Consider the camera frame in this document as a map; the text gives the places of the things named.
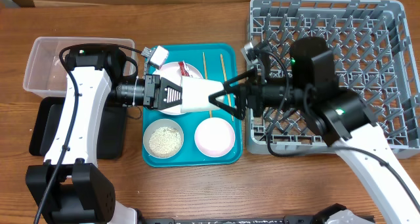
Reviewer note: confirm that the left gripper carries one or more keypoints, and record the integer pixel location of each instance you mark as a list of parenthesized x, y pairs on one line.
[(155, 83)]

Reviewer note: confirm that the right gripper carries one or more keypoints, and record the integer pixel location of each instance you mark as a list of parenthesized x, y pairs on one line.
[(249, 94)]

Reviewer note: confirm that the red snack wrapper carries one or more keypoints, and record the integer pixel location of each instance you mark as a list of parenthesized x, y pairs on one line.
[(184, 70)]

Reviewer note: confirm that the white paper cup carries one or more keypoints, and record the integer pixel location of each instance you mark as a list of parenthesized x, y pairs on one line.
[(196, 92)]

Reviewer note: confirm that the grey bowl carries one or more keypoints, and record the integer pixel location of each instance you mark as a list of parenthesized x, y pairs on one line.
[(155, 125)]

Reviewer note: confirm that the white rice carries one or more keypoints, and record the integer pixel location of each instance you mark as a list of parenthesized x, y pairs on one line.
[(165, 142)]

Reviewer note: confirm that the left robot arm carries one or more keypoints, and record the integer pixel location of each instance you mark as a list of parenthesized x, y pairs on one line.
[(68, 186)]

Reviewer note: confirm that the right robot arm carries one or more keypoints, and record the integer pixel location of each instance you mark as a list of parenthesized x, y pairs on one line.
[(338, 115)]

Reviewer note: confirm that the grey dishwasher rack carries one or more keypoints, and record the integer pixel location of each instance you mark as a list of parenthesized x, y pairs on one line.
[(372, 49)]

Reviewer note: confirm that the white round plate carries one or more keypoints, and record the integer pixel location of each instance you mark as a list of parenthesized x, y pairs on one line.
[(171, 71)]

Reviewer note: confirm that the left wooden chopstick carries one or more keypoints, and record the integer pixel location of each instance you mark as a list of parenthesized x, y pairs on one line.
[(206, 76)]

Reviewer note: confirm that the wooden chopstick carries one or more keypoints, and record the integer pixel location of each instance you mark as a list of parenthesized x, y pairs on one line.
[(225, 79), (206, 76)]

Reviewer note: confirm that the white pink bowl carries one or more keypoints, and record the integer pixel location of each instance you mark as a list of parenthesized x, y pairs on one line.
[(214, 137)]

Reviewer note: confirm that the right wooden chopstick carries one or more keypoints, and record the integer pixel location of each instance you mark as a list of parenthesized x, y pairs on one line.
[(225, 79)]

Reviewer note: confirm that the black tray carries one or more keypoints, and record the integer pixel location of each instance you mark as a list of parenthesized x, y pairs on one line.
[(110, 136)]

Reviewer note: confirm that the clear plastic bin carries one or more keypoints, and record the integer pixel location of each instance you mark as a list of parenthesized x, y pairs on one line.
[(44, 75)]

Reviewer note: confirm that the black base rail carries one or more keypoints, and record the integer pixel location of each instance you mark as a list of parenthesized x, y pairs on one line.
[(288, 219)]

